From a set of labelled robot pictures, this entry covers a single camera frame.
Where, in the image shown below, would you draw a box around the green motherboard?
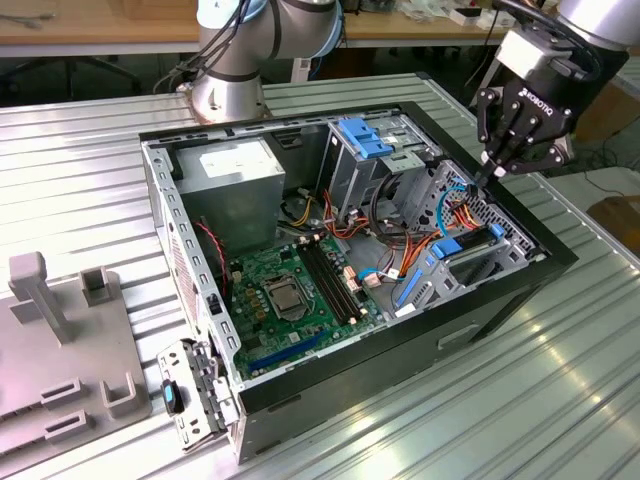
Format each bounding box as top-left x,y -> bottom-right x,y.
227,233 -> 390,380

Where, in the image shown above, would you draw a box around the grey power supply unit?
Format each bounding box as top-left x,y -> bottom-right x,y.
172,137 -> 287,261

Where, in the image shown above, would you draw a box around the orange red wire bundle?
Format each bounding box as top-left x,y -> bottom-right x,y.
322,192 -> 374,242

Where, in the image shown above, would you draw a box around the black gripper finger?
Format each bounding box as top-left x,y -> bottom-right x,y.
492,134 -> 576,177
474,85 -> 509,189

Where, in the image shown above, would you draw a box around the small silver wrist camera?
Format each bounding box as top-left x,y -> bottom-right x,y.
496,28 -> 577,82

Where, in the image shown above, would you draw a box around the black case fan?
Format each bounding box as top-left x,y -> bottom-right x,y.
192,214 -> 236,307

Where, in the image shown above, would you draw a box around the grey parts rack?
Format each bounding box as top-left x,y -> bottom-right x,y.
0,252 -> 154,451

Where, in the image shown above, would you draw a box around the black open PC case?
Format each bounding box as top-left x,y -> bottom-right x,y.
137,99 -> 581,466

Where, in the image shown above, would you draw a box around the brown cardboard box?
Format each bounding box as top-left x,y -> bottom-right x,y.
585,194 -> 640,251

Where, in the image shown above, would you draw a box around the blue data wire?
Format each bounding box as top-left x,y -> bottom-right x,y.
359,182 -> 489,287

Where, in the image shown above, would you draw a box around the wooden desk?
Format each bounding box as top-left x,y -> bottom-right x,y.
0,0 -> 201,59
344,0 -> 506,50

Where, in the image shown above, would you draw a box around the grey metal disk bay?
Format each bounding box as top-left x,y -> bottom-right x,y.
392,159 -> 547,315

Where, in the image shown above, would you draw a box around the metal expansion bracket latch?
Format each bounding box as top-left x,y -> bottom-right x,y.
156,337 -> 242,454

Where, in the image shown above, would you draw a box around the black and white box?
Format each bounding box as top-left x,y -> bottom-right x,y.
449,6 -> 482,26

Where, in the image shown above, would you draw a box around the black RAM slot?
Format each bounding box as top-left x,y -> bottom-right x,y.
311,238 -> 357,322
318,237 -> 364,319
304,240 -> 351,324
298,241 -> 345,326

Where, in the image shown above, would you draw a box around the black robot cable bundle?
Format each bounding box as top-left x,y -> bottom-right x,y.
149,0 -> 281,94

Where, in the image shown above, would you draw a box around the silver CPU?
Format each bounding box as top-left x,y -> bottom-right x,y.
269,285 -> 304,317

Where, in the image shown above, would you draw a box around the yellow wire bundle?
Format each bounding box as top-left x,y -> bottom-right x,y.
284,197 -> 316,227

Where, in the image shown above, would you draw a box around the metal drive cage blue latches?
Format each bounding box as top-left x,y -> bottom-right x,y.
317,113 -> 446,227

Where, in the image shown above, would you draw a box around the orange power wire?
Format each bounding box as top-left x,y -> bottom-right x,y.
399,197 -> 484,281

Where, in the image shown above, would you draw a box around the blue expansion slot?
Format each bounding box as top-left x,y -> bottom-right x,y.
247,332 -> 327,374

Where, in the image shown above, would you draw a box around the blue black latch tab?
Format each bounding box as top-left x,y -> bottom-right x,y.
159,378 -> 184,416

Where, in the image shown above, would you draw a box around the CPU socket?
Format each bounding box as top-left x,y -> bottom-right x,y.
260,277 -> 310,325

